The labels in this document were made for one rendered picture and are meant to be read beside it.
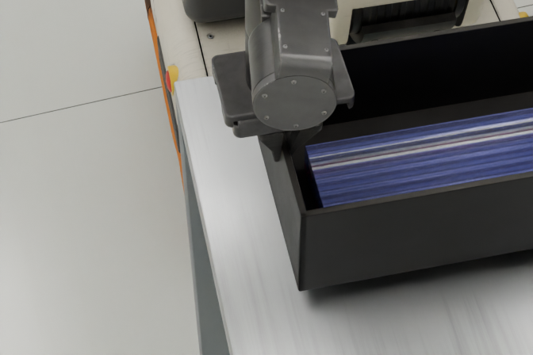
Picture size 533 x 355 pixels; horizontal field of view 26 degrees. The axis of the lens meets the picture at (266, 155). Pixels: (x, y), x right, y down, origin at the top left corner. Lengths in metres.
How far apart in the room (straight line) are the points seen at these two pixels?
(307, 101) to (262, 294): 0.29
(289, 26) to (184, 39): 1.18
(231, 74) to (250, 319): 0.23
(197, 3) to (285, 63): 1.14
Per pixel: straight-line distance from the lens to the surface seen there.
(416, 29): 1.59
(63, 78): 2.28
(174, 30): 1.96
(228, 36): 1.94
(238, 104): 0.88
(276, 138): 0.90
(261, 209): 1.07
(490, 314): 1.03
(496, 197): 0.95
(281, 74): 0.75
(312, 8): 0.78
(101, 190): 2.10
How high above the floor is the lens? 1.68
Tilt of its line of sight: 52 degrees down
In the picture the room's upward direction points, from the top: straight up
